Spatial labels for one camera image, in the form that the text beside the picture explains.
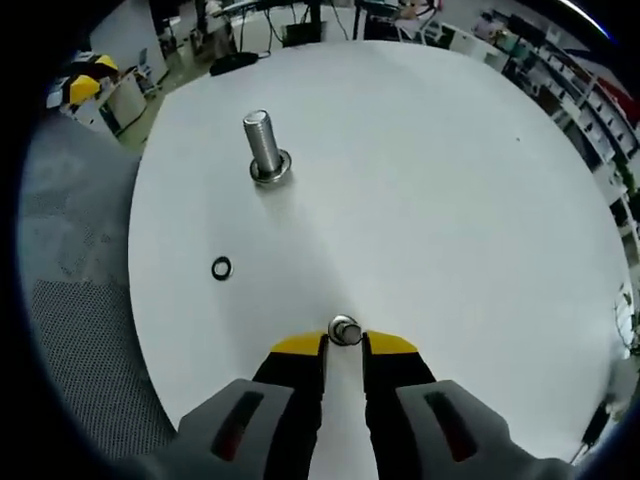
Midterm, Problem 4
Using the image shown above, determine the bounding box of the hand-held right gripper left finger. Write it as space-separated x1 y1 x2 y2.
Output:
177 329 330 480

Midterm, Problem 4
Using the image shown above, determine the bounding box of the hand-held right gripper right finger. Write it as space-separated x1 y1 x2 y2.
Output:
362 329 576 480

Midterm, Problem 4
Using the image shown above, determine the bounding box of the small steel threaded stud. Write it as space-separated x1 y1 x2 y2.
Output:
333 322 362 347

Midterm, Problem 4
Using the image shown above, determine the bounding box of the large steel threaded stud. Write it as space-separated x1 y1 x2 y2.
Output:
243 109 294 186

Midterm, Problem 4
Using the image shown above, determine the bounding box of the black oval device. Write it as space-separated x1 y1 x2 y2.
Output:
208 52 261 77

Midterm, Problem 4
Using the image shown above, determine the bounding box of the black boxy device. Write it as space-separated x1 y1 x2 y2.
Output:
582 402 614 449

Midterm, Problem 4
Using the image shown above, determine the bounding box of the grey mesh office chair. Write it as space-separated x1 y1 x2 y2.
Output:
17 119 181 461

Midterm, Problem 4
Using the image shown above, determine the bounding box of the white shelf with storage bins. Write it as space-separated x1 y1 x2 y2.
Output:
537 44 640 166

